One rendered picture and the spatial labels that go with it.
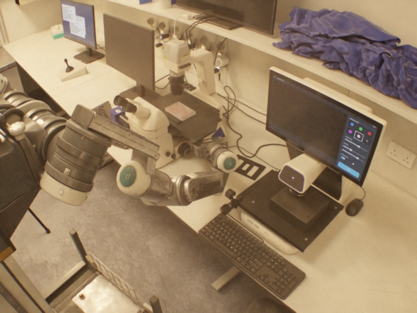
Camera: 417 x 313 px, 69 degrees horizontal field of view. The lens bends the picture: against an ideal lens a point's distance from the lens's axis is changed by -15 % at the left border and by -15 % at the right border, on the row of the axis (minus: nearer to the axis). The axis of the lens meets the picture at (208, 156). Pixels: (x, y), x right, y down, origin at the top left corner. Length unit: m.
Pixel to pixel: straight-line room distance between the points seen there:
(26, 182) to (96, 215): 1.67
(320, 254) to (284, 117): 0.55
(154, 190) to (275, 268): 0.56
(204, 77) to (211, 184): 0.68
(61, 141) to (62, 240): 1.74
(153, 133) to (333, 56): 0.82
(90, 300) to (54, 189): 1.08
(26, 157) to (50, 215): 1.86
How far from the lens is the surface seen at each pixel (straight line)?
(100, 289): 1.81
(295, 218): 1.29
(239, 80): 2.13
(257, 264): 1.31
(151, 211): 2.49
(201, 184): 1.12
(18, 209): 0.98
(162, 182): 1.01
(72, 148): 0.77
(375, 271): 1.43
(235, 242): 1.36
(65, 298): 1.87
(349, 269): 1.40
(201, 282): 2.13
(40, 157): 0.87
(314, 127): 1.21
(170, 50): 1.54
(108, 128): 0.80
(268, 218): 1.33
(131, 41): 1.97
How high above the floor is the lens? 1.87
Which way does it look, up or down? 41 degrees down
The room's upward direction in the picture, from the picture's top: straight up
